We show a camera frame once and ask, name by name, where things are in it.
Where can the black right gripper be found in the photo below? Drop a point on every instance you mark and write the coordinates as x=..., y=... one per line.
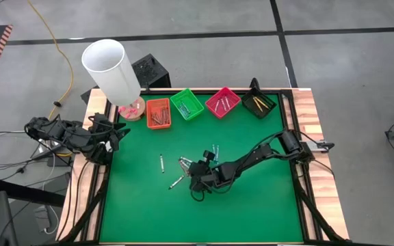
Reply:
x=205, y=176

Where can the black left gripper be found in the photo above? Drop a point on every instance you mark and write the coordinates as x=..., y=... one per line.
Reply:
x=103, y=135

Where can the white crayon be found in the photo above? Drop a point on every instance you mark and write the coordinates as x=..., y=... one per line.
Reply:
x=227, y=102
x=185, y=159
x=176, y=182
x=217, y=106
x=182, y=165
x=223, y=104
x=162, y=163

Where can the blue crayon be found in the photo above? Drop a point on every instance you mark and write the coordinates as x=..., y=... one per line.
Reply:
x=184, y=110
x=187, y=107
x=217, y=152
x=213, y=147

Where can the yellow crayon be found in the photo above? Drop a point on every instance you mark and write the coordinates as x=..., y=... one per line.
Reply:
x=256, y=105
x=263, y=102
x=260, y=103

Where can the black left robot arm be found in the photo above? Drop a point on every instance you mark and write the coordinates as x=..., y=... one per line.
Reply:
x=63, y=135

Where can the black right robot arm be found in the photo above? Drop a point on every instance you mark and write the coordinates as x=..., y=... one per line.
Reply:
x=251, y=159

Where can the small pink block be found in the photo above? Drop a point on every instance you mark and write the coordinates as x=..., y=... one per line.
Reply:
x=133, y=111
x=121, y=110
x=127, y=115

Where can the round wooden pink dish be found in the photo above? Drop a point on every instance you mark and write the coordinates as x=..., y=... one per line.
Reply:
x=140, y=108

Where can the wooden table side board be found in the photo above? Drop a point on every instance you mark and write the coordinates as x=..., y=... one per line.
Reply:
x=323, y=191
x=96, y=102

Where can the orange plastic basket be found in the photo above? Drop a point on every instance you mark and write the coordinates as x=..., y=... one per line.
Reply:
x=149, y=102

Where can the white cylindrical lamp shade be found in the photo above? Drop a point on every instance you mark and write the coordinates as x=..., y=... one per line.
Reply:
x=115, y=78

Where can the black perforated box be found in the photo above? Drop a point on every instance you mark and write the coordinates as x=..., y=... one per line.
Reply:
x=149, y=71

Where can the green plastic basket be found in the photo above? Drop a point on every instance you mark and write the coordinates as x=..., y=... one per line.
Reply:
x=197, y=102

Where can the red plastic basket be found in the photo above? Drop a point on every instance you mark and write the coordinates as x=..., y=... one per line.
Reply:
x=233, y=94

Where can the black plastic basket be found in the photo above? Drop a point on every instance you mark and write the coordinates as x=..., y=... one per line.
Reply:
x=263, y=112

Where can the black floor beam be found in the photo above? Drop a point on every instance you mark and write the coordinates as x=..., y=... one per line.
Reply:
x=26, y=193

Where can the white power adapter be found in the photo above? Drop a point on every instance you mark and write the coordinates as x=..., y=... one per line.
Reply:
x=43, y=218

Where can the grey box device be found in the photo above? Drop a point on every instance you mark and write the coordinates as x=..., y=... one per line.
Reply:
x=320, y=146

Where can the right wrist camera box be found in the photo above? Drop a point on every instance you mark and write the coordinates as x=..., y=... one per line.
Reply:
x=209, y=155

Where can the black aluminium table frame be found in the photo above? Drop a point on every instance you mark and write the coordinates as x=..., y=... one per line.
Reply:
x=301, y=212

